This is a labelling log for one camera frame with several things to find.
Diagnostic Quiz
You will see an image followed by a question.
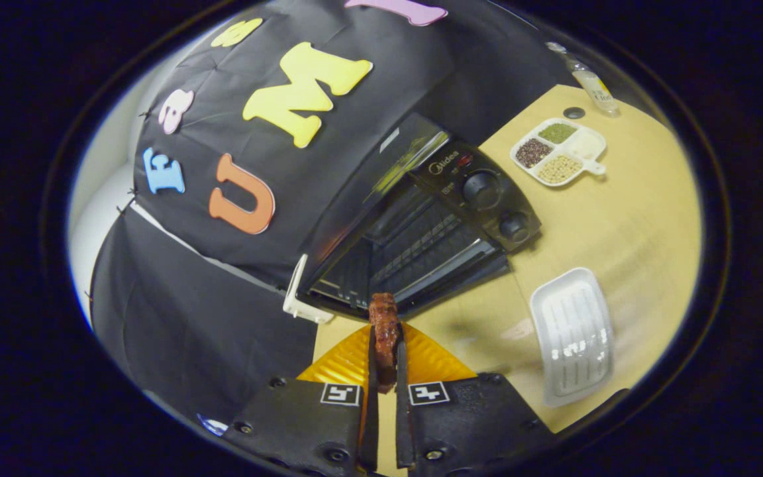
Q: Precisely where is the small clear bottle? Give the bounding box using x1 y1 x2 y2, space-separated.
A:
546 42 621 117

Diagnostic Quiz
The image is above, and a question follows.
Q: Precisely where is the white divided dish with grains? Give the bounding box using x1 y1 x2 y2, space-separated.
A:
510 118 607 187

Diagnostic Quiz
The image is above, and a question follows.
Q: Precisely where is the black toaster oven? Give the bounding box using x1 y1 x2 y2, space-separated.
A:
305 113 542 320

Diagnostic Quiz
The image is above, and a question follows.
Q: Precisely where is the reddish brown meat piece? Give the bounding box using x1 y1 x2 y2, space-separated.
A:
368 293 403 394

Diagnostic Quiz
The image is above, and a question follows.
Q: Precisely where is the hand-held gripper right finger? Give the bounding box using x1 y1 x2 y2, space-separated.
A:
395 323 558 476

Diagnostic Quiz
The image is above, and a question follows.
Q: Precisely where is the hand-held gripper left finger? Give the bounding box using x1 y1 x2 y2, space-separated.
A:
223 323 380 475

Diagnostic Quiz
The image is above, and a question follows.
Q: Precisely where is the white ribbed tray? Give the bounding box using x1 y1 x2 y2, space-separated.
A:
530 267 615 408

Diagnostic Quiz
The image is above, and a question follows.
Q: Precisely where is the black backdrop cloth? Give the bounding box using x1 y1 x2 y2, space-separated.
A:
90 0 581 425

